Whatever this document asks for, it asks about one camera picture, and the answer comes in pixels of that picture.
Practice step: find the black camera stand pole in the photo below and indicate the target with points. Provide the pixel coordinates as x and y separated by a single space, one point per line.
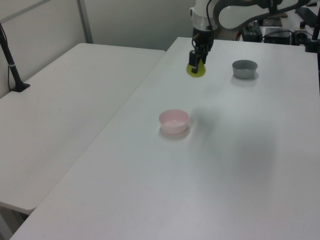
12 70

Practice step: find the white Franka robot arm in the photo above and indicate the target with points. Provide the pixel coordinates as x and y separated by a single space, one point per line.
232 12

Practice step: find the green pear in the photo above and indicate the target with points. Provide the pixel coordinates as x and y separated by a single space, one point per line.
201 73

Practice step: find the black electronics box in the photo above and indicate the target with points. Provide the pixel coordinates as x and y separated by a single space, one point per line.
277 36

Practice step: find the grey metal partition post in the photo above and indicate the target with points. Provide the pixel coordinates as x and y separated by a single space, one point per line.
85 21

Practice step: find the black box with green parts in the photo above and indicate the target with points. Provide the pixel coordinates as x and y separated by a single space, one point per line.
251 32

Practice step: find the pink plastic bowl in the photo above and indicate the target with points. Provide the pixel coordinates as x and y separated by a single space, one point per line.
173 122

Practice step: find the grey plastic bowl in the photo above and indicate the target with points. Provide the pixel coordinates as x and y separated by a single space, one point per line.
244 69

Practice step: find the dark flat board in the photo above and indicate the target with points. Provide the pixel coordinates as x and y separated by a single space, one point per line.
272 22

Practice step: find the white side table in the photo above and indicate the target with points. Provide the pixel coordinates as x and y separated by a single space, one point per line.
62 112

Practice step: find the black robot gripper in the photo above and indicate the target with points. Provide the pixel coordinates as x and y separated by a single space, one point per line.
203 37

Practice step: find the black clamp camera stand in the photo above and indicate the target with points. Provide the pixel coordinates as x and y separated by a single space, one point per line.
312 42

